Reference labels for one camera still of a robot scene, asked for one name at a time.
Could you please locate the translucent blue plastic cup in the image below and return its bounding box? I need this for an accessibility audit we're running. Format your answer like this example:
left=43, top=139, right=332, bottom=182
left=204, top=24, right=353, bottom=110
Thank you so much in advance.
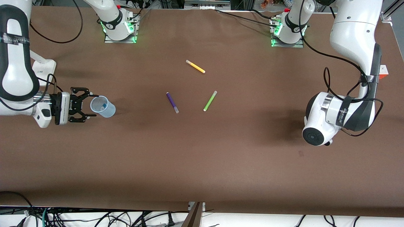
left=90, top=96, right=116, bottom=118

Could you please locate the white plastic stand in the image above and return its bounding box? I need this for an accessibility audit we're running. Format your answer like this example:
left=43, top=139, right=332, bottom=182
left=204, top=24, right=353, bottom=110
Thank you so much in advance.
left=30, top=50, right=57, bottom=86

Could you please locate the purple marker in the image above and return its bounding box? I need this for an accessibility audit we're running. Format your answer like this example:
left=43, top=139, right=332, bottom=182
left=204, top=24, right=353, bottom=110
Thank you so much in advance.
left=166, top=92, right=180, bottom=114

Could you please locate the yellow marker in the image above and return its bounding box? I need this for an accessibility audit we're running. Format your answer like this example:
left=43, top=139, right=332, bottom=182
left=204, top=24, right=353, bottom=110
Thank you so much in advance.
left=186, top=60, right=206, bottom=74

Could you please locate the green marker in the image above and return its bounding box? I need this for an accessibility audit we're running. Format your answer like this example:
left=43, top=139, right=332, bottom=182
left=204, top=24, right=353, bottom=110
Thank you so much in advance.
left=203, top=90, right=218, bottom=112

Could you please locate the grey metal box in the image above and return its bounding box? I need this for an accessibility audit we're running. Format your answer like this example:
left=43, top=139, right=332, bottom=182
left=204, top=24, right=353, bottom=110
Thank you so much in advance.
left=184, top=0, right=231, bottom=10

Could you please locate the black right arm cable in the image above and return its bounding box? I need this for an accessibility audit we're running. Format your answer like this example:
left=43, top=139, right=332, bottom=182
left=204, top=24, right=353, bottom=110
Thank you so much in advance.
left=30, top=0, right=83, bottom=44

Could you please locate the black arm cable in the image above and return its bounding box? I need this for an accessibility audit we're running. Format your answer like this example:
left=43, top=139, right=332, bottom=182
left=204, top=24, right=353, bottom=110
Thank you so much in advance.
left=298, top=0, right=384, bottom=137
left=30, top=0, right=83, bottom=44

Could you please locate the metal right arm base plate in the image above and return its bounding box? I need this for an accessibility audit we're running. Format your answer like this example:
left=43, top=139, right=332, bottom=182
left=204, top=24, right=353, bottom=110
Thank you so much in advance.
left=104, top=14, right=139, bottom=44

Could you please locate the black looped floor cable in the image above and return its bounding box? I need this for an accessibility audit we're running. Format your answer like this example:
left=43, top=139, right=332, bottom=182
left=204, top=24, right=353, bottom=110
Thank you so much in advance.
left=0, top=191, right=33, bottom=215

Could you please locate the aluminium frame beam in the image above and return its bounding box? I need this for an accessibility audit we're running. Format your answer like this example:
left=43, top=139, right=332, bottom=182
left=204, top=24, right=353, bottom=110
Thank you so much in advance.
left=181, top=202, right=205, bottom=227

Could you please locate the black cable across table edge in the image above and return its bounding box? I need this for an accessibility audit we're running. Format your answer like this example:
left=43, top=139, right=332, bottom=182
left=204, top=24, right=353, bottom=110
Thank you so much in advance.
left=215, top=9, right=279, bottom=27

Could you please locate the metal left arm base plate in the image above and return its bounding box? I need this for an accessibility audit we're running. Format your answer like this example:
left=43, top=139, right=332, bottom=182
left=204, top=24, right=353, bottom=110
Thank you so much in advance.
left=270, top=17, right=304, bottom=48

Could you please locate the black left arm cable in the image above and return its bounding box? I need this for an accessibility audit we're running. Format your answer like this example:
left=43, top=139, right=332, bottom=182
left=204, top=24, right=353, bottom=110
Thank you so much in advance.
left=298, top=0, right=384, bottom=137

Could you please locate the aluminium profile bracket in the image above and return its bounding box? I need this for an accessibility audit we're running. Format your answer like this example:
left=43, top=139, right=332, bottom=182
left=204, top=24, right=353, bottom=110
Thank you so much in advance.
left=381, top=0, right=404, bottom=24

